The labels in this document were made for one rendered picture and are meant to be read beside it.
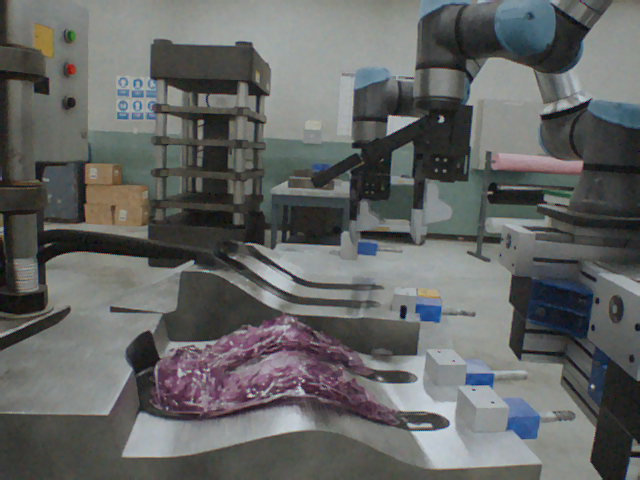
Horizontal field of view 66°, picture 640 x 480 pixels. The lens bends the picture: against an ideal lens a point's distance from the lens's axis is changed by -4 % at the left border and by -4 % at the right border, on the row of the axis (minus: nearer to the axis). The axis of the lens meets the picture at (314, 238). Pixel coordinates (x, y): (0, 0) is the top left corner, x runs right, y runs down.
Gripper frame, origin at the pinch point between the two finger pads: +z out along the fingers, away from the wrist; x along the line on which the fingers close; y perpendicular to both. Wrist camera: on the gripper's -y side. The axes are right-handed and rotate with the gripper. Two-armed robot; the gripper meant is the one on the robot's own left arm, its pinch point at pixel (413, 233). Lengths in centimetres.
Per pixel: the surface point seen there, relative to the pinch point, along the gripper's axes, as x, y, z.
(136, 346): -31.3, -29.2, 10.5
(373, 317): -6.9, -4.8, 12.0
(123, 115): 591, -405, -51
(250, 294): -7.0, -23.6, 10.4
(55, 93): 29, -85, -23
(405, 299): -2.5, -0.3, 10.0
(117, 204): 553, -391, 72
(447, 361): -19.0, 5.3, 12.7
